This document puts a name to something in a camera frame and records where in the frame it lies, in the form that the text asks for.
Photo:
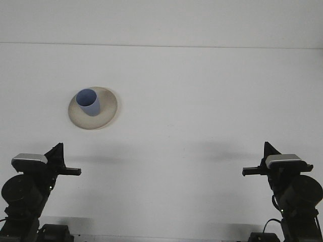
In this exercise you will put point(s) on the pale blue cup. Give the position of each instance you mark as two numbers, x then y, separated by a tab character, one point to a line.
92	108

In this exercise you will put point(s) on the pale round plate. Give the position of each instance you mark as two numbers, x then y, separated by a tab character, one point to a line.
108	108

